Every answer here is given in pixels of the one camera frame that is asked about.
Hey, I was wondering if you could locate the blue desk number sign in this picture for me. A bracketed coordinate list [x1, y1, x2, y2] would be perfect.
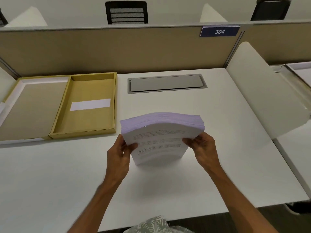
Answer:
[200, 25, 241, 38]

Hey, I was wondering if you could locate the white leaf-patterned shirt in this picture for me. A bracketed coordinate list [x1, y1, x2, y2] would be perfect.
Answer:
[123, 215, 195, 233]

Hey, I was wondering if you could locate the black mesh office chair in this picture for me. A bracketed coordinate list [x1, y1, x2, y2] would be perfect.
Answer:
[105, 1, 149, 25]

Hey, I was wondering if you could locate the grey desk cable cover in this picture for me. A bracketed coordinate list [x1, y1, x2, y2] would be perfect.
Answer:
[127, 74, 208, 94]

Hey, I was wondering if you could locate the person's right hand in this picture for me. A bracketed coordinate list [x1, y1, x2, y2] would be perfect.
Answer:
[182, 132, 222, 173]

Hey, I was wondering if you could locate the beige desk partition panel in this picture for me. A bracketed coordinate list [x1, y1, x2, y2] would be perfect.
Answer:
[239, 20, 311, 66]
[0, 24, 244, 78]

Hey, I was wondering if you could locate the beige cardboard box lid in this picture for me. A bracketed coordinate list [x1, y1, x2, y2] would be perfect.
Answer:
[0, 75, 71, 145]

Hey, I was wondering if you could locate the person's left hand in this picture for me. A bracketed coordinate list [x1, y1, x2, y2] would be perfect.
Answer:
[107, 134, 138, 183]

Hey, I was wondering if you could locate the stack of white printed paper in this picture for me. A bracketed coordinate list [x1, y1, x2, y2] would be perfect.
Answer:
[120, 112, 205, 166]

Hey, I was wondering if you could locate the person's right forearm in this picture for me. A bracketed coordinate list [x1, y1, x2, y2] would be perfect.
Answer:
[208, 166, 279, 233]

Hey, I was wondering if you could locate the white side divider panel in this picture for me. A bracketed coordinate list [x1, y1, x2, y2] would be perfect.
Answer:
[226, 42, 311, 140]

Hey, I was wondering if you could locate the yellow cardboard box tray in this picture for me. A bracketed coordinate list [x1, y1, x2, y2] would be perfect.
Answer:
[49, 72, 117, 139]

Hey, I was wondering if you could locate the person's left forearm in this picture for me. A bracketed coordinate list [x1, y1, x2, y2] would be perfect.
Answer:
[68, 177, 122, 233]

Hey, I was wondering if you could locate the white paper label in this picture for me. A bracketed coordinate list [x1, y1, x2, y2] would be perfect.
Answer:
[70, 98, 111, 111]

